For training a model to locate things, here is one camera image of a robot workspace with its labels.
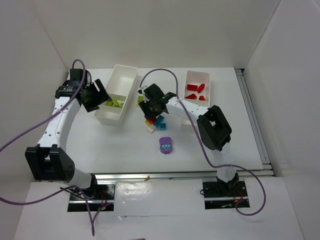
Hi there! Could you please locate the green sloped lego brick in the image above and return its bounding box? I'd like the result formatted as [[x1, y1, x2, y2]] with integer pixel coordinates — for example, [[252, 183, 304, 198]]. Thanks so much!
[[105, 101, 114, 107]]

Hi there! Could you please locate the green 2x3 lego brick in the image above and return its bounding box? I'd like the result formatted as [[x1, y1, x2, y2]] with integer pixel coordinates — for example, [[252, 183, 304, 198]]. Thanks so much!
[[112, 99, 120, 107]]

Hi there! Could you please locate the green 2x4 lego brick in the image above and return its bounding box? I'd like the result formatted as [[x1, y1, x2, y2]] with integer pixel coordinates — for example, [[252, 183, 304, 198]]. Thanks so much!
[[137, 96, 144, 103]]

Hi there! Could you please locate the red 2x4 lego brick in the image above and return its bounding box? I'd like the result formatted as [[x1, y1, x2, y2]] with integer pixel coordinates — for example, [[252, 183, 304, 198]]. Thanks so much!
[[186, 84, 198, 92]]

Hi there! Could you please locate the small green lego brick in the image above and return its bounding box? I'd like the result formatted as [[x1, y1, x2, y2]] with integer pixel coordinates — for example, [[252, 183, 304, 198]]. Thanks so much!
[[197, 83, 206, 94]]

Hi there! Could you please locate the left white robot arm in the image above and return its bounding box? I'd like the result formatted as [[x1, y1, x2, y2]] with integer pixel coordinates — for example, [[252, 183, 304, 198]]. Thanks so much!
[[25, 68, 112, 196]]

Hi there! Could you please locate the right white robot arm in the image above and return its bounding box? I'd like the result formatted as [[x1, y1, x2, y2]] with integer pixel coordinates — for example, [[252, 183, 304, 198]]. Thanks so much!
[[138, 84, 239, 193]]

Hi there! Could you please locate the teal 2x4 lego brick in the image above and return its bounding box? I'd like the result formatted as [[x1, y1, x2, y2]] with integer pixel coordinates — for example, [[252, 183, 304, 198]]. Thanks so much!
[[153, 115, 165, 128]]

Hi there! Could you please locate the left white divided bin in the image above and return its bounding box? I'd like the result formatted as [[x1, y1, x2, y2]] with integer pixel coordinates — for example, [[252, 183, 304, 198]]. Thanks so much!
[[94, 64, 138, 125]]

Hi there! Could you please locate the white divided bin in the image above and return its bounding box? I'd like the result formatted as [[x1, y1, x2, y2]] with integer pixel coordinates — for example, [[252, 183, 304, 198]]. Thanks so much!
[[183, 70, 211, 108], [94, 64, 138, 125]]

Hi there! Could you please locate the teal 2x2 lego brick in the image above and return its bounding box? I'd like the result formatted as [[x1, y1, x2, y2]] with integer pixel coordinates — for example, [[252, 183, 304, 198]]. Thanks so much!
[[159, 123, 167, 130]]

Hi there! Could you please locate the white lego brick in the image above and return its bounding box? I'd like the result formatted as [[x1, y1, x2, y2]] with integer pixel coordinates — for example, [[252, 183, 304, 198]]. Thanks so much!
[[147, 124, 157, 134]]

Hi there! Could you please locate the right white divided bin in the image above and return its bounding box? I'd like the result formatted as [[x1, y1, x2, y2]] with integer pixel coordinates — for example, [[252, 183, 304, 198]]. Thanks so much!
[[183, 70, 211, 108]]

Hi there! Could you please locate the purple flower lego box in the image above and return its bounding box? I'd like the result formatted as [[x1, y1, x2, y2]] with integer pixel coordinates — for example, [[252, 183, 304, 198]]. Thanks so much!
[[159, 136, 173, 154]]

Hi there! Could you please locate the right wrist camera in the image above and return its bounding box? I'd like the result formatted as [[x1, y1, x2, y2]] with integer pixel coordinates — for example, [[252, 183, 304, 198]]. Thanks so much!
[[138, 85, 147, 96]]

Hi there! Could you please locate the aluminium rail front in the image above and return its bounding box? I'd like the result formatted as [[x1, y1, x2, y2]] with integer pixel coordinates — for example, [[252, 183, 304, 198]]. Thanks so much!
[[74, 170, 273, 182]]

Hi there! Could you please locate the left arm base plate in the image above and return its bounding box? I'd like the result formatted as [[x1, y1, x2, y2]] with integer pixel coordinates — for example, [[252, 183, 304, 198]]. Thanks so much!
[[66, 183, 116, 213]]

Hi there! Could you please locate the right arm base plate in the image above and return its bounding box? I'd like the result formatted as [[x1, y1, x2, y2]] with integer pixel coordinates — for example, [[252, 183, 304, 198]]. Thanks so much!
[[199, 180, 250, 210]]

